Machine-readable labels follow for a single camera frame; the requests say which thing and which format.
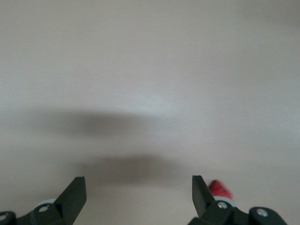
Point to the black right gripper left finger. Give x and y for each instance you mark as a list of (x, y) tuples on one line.
[(70, 199)]

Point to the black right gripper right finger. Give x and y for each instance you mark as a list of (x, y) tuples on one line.
[(201, 199)]

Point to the red strawberry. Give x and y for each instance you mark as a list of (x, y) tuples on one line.
[(220, 189)]

